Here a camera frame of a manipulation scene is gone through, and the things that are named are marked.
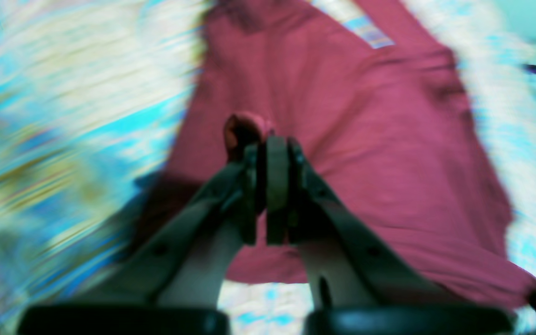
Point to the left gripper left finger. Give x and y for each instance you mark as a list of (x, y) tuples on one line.
[(171, 286)]

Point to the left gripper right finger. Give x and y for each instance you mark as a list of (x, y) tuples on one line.
[(358, 284)]

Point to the maroon t-shirt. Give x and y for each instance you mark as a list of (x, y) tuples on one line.
[(389, 129)]

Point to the patterned tablecloth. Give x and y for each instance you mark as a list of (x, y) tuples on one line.
[(93, 94)]

